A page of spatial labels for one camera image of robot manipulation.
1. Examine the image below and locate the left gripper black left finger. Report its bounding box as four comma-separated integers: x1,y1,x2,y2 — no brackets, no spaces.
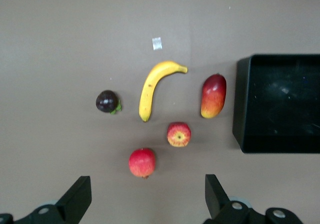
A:
13,176,92,224

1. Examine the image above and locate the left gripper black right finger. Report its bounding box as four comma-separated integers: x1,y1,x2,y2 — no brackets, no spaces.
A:
203,174,252,224

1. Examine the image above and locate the red yellow apple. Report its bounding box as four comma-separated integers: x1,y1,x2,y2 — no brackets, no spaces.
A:
166,121,192,148

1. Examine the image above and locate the black plastic box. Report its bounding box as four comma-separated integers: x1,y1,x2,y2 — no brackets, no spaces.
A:
232,53,320,155

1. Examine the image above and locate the yellow banana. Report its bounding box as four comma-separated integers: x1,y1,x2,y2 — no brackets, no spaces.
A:
138,60,189,123

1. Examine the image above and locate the red pomegranate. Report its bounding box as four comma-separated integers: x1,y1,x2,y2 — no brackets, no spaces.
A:
128,147,157,180

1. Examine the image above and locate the red orange mango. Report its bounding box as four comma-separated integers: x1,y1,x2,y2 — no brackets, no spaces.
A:
200,73,228,119

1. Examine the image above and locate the dark purple eggplant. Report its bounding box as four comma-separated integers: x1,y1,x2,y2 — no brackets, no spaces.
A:
95,89,123,115

